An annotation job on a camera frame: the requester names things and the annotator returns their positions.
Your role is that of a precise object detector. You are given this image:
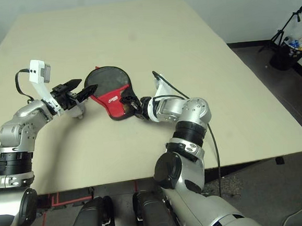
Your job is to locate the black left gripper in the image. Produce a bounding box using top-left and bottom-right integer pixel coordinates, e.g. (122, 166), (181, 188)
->
(49, 77), (100, 112)

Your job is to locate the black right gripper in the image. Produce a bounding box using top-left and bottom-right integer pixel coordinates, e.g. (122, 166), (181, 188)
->
(119, 89), (151, 124)

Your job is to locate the black and red paddle case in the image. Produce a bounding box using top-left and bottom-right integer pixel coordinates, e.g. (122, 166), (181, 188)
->
(82, 62), (142, 124)

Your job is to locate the blue and white plush toy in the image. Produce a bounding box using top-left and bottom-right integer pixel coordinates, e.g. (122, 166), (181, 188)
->
(67, 100), (87, 121)

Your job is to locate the grey right robot leg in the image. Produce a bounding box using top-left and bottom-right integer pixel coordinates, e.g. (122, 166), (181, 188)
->
(132, 189), (182, 226)

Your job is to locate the grey robot leg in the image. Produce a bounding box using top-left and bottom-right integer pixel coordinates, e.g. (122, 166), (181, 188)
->
(65, 195), (116, 226)
(132, 189), (182, 226)

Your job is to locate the grey left robot leg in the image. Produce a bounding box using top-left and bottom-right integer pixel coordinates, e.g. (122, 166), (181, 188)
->
(65, 195), (116, 226)

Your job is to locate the black trash bin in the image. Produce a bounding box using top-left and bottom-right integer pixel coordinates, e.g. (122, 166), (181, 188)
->
(267, 37), (302, 73)

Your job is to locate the black tripod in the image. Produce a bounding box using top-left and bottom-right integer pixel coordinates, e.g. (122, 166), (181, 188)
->
(255, 5), (302, 54)

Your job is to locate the colourful rubbish in bag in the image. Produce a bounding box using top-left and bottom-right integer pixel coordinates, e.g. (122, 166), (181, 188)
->
(283, 35), (302, 54)

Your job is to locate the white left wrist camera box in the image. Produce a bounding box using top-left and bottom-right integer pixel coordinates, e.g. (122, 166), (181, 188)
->
(28, 57), (64, 118)

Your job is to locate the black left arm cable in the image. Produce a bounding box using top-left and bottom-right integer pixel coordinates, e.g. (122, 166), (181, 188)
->
(14, 68), (36, 104)

